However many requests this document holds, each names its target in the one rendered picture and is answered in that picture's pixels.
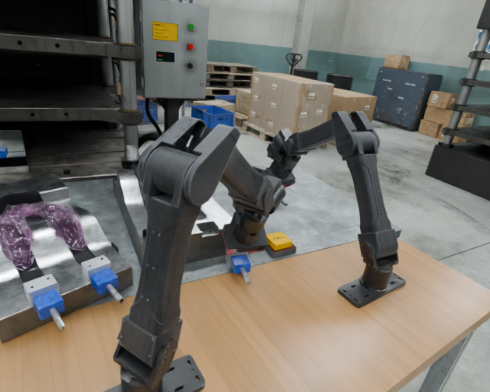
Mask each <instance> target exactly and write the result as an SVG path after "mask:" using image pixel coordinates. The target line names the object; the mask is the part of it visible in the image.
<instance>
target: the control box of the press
mask: <svg viewBox="0 0 490 392"><path fill-rule="evenodd" d="M133 13H134V32H135V44H136V45H138V46H139V47H140V50H141V58H140V59H139V60H137V61H136V62H135V69H136V88H137V93H138V94H139V95H140V96H142V97H143V98H145V111H146V114H147V116H148V118H149V120H150V121H151V122H152V124H153V125H154V126H155V128H156V130H157V131H158V133H159V136H161V135H162V134H163V133H162V132H161V130H160V128H159V125H158V124H157V123H156V122H155V121H154V119H153V118H152V116H151V114H150V111H149V98H156V99H157V100H158V101H159V103H160V104H161V106H162V107H163V109H164V132H166V131H167V130H168V129H169V128H170V127H171V126H172V125H173V124H175V123H176V122H177V121H178V120H179V109H180V107H181V106H182V104H183V103H184V101H185V100H186V101H188V100H191V99H205V88H206V70H207V52H208V17H209V6H206V5H197V4H191V3H186V2H176V1H171V0H133Z"/></svg>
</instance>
